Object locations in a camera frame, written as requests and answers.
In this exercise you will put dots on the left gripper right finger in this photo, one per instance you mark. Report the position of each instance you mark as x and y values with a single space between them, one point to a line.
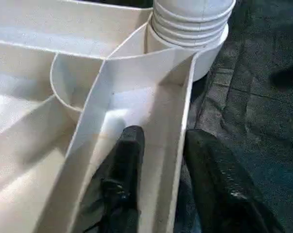
221 189

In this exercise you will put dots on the black work mat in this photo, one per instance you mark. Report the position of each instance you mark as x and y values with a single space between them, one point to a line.
258 97

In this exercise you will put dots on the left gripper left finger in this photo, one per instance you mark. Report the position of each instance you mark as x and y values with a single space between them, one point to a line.
126 170

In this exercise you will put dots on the white plastic table top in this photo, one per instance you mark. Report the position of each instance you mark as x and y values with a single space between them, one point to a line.
39 121

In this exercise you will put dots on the white plastic table leg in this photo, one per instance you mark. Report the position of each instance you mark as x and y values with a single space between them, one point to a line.
192 14

